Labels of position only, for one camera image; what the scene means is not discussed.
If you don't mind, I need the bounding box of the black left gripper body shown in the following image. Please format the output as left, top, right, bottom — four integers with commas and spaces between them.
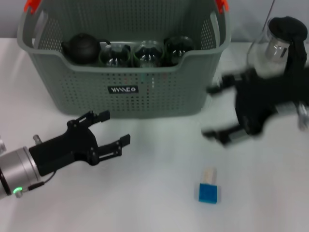
28, 119, 99, 176

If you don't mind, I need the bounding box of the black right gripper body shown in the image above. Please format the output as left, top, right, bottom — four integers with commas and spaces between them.
235, 65, 309, 136

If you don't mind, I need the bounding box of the translucent white toy brick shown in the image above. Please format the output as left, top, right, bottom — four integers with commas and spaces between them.
202, 166, 218, 186

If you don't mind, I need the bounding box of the glass teacup with black sleeve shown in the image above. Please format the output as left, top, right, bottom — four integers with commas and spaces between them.
132, 40, 165, 68
164, 36, 196, 67
98, 44, 132, 68

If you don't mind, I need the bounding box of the blue square toy brick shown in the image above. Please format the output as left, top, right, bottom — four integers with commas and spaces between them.
198, 183, 218, 203

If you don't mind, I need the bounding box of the grey perforated plastic storage bin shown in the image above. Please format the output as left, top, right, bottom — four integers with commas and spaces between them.
16, 0, 232, 119

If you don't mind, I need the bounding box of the black clay teapot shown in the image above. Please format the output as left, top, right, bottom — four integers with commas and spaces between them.
61, 33, 112, 65

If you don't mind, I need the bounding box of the left gripper cable with plug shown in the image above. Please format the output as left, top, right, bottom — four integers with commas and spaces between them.
28, 134, 57, 191

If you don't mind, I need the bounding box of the gripper cable with plug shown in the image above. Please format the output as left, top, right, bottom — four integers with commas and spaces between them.
296, 102, 309, 131
28, 134, 57, 191

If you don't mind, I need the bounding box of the right gripper cable with plug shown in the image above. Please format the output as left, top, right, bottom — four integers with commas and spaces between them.
296, 102, 309, 131

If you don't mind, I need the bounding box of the glass pitcher with black handle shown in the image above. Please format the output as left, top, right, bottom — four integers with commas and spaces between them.
246, 16, 309, 80

